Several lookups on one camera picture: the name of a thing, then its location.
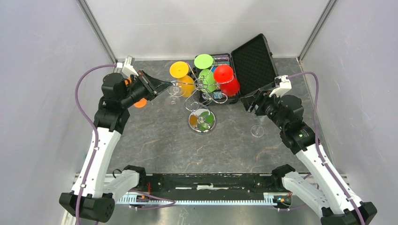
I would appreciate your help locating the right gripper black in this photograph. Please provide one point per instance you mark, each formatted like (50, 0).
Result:
(260, 97)

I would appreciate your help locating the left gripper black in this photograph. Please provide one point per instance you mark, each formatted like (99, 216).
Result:
(153, 86)

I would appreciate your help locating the orange plastic wine glass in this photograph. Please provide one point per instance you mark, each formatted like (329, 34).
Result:
(140, 102)

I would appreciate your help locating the clear wine glass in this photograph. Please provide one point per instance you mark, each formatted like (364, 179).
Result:
(175, 92)
(257, 130)

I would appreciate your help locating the clear wine glass front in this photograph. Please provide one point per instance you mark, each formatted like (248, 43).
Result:
(257, 130)

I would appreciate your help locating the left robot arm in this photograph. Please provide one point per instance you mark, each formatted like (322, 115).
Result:
(105, 139)

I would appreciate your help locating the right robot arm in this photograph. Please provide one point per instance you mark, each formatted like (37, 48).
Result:
(311, 149)

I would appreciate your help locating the red plastic wine glass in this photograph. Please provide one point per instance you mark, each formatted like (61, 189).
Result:
(230, 88)
(223, 73)

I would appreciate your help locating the yellow plastic wine glass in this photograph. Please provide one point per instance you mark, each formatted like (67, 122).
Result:
(184, 82)

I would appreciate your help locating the green plastic wine glass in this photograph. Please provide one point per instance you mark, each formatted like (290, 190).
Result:
(205, 70)

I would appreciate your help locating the chrome wine glass rack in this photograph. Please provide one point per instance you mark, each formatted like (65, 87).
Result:
(202, 120)

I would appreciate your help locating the black open tool case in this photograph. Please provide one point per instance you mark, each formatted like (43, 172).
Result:
(253, 66)

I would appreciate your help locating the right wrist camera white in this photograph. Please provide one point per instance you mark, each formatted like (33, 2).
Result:
(282, 86)

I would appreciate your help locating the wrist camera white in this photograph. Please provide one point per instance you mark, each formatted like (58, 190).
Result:
(282, 86)
(126, 67)

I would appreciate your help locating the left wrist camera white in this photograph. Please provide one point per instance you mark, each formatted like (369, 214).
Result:
(126, 67)

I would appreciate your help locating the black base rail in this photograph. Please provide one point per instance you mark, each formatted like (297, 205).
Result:
(157, 190)

